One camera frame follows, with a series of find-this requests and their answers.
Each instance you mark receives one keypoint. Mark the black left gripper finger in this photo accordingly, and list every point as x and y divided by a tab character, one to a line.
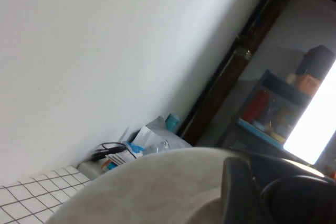
239	195

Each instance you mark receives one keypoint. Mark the steel pot lid black knob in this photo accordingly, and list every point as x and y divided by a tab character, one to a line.
144	195

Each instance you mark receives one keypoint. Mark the blue tray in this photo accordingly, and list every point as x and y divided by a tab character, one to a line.
252	127

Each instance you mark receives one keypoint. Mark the yellow item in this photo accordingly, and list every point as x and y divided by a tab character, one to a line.
282	119

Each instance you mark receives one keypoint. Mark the grey plastic bag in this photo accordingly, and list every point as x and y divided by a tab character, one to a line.
168	137

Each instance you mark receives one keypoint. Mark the grey shelf unit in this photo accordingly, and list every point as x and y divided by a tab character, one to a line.
288	95

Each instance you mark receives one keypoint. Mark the blue white packet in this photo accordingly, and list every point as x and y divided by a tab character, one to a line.
135	150

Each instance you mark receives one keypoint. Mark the orange blue small box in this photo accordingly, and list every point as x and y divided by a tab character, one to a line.
107	166

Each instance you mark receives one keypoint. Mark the white black grid tablecloth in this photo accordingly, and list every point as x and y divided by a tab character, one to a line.
31	195

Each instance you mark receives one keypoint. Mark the dark brown door frame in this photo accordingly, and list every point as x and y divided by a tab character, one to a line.
223	77

